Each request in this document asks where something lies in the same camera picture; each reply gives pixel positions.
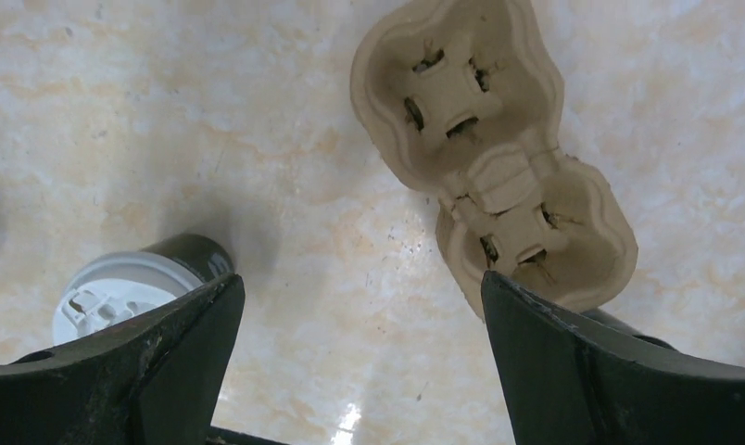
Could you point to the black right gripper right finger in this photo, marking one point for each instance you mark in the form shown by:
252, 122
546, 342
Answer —
570, 379

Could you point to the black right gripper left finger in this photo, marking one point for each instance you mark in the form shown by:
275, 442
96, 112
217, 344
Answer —
152, 379

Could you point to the brown pulp cup carrier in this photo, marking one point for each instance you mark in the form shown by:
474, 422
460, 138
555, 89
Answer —
464, 104

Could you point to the single dark plastic cup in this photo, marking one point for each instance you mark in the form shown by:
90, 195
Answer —
205, 258

